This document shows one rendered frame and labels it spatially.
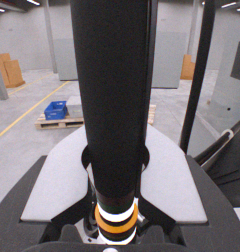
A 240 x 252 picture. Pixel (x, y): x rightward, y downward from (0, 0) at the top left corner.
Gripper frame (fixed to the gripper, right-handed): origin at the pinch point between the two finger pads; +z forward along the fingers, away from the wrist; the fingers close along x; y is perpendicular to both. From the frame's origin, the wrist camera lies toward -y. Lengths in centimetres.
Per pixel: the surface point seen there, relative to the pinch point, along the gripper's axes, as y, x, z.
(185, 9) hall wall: -258, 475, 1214
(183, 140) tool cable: 3.3, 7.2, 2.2
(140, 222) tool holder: 12.1, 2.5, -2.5
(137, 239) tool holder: 16.9, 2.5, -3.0
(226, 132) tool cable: 10.3, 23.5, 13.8
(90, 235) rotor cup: 26.5, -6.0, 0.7
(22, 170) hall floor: 150, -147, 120
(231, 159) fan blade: 7.8, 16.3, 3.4
